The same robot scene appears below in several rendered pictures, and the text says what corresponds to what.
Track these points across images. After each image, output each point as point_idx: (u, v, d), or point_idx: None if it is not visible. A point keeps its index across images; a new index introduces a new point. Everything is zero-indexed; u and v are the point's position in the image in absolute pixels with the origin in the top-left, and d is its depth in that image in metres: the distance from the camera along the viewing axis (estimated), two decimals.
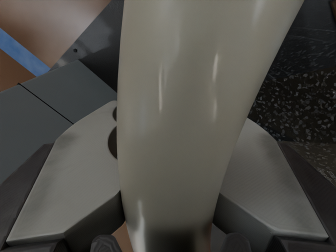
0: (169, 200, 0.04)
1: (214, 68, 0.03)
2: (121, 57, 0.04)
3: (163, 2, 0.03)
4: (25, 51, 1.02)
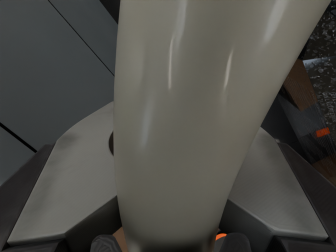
0: (173, 219, 0.04)
1: (230, 76, 0.02)
2: (117, 61, 0.03)
3: None
4: None
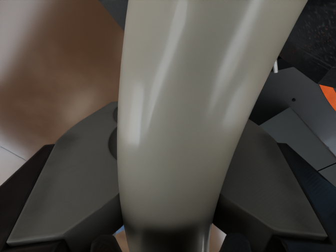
0: None
1: None
2: None
3: None
4: None
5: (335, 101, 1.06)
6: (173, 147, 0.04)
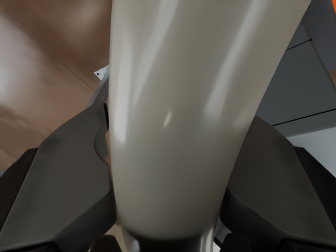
0: None
1: None
2: None
3: None
4: None
5: None
6: (169, 162, 0.03)
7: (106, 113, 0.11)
